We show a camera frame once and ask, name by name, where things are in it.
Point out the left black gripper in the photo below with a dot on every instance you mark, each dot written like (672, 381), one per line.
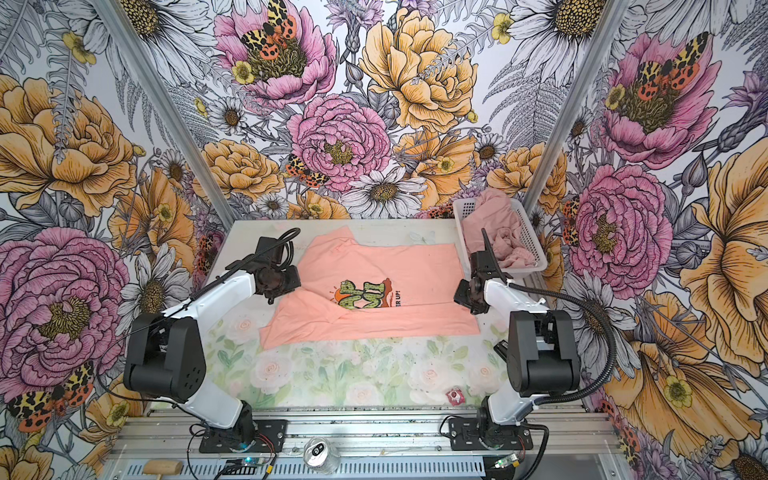
(294, 283)

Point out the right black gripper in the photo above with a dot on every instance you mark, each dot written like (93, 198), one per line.
(458, 297)

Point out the white plastic laundry basket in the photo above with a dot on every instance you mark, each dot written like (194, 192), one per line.
(464, 207)

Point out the peach graphic t-shirt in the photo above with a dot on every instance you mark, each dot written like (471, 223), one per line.
(351, 291)

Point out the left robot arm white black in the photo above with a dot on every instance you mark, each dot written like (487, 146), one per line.
(166, 359)

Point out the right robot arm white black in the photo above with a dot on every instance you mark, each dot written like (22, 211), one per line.
(540, 351)

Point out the dusty pink garment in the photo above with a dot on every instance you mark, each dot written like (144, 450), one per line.
(494, 214)

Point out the small red white card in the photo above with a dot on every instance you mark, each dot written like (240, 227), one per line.
(455, 396)

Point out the silver drink can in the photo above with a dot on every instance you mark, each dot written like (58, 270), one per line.
(321, 455)

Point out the right green circuit board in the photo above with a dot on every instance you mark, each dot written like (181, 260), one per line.
(510, 461)

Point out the wooden block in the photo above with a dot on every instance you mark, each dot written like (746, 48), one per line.
(162, 467)

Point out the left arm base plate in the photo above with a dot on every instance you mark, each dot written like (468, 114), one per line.
(262, 436)

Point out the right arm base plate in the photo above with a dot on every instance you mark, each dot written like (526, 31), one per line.
(471, 434)

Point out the aluminium frame rail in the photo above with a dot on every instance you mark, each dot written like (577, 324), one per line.
(389, 432)

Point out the right aluminium corner post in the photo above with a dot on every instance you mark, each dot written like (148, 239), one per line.
(599, 49)

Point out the aluminium corner post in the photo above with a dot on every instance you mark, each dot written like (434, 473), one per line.
(599, 49)
(118, 24)

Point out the left aluminium corner post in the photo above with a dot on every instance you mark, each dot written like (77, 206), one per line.
(118, 24)

